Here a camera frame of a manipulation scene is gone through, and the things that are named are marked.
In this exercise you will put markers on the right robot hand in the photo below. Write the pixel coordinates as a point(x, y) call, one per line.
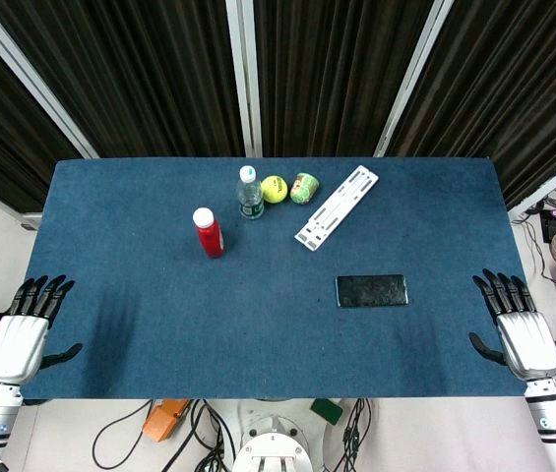
point(528, 344)

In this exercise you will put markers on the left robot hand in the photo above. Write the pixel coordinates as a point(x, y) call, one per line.
point(16, 344)

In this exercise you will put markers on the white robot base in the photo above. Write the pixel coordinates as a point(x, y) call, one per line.
point(275, 442)

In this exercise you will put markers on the black smartphone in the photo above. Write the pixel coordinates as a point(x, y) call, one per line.
point(372, 290)

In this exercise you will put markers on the orange foot pedal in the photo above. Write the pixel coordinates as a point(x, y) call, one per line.
point(164, 418)

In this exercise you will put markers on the green block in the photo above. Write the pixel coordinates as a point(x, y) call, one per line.
point(327, 410)

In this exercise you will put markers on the red juice bottle white cap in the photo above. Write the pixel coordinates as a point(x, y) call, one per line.
point(209, 236)

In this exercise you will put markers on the blue felt table cover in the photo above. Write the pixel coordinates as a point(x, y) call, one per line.
point(277, 314)

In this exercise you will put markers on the green printed cup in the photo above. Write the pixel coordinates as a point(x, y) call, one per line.
point(304, 187)

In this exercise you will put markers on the clear water bottle green label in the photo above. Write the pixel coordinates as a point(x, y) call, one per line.
point(250, 196)

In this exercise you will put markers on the yellow tennis ball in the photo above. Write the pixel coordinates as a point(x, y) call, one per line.
point(274, 189)

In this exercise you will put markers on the black curtain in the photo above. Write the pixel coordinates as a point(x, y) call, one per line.
point(159, 74)

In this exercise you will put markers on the white frame post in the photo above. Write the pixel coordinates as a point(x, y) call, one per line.
point(244, 74)
point(26, 69)
point(413, 74)
point(550, 184)

